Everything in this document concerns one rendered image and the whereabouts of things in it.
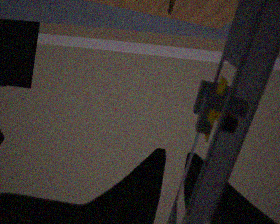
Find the brown wooden board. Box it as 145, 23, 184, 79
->
86, 0, 240, 29

